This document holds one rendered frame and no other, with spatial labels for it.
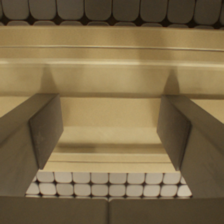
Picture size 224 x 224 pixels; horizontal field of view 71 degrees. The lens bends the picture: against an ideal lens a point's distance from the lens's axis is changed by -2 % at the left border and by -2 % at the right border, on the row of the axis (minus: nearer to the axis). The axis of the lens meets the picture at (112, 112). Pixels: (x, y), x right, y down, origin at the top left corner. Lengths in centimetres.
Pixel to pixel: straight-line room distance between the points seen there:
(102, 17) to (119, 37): 3
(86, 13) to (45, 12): 4
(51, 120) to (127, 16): 14
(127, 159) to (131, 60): 13
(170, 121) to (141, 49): 8
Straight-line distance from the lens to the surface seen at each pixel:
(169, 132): 17
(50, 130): 17
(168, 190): 32
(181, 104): 17
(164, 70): 20
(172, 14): 21
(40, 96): 19
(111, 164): 24
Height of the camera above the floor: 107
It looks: 67 degrees down
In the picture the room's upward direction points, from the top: 180 degrees clockwise
